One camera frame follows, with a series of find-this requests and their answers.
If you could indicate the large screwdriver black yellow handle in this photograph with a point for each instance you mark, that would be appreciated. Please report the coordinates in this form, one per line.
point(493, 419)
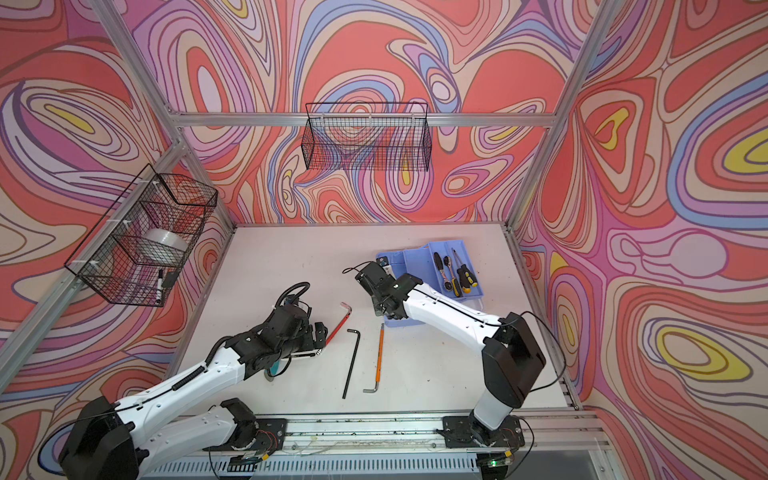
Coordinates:
point(467, 279)

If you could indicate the silver tape roll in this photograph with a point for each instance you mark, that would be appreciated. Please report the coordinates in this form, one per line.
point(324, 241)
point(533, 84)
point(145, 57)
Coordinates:
point(166, 238)

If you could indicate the white pink tool box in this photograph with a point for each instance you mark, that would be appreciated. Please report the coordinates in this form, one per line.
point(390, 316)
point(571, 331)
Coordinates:
point(419, 263)

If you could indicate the black hex key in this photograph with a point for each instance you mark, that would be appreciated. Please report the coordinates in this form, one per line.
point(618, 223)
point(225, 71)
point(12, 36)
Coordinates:
point(353, 358)

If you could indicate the black marker pen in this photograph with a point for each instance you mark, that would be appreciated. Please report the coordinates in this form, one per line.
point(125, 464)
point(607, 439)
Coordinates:
point(159, 295)

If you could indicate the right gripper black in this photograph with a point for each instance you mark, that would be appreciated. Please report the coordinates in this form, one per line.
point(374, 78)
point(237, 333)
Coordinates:
point(378, 309)

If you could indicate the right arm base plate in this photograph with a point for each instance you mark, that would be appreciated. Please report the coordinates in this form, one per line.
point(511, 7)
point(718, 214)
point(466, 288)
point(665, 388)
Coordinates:
point(467, 432)

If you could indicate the black wire basket left wall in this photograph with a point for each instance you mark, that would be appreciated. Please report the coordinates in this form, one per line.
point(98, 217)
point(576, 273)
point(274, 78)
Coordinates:
point(122, 268)

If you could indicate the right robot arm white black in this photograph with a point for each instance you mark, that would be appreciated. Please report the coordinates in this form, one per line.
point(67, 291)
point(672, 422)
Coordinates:
point(512, 359)

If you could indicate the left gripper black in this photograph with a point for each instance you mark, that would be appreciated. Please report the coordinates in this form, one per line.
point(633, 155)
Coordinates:
point(310, 342)

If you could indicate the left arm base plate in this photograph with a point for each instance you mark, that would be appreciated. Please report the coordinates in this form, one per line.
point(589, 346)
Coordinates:
point(264, 435)

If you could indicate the red sleeved hex key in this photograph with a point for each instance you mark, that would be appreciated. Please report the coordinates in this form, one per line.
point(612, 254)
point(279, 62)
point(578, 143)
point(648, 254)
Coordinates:
point(348, 310)

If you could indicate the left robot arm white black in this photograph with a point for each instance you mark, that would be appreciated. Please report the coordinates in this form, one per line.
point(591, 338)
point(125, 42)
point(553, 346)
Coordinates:
point(132, 436)

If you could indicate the teal utility knife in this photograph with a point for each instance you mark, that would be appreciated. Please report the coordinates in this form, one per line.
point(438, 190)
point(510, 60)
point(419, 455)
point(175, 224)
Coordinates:
point(273, 372)

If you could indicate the black wire basket back wall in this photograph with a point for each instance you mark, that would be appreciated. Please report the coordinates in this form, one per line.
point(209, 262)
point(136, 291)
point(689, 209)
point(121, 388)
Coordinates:
point(367, 136)

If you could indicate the black wire basket wall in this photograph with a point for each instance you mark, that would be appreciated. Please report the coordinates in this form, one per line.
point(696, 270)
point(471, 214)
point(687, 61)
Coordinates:
point(122, 268)
point(367, 136)

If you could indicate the orange sleeved hex key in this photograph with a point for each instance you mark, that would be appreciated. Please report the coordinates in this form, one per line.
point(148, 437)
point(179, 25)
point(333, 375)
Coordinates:
point(379, 362)

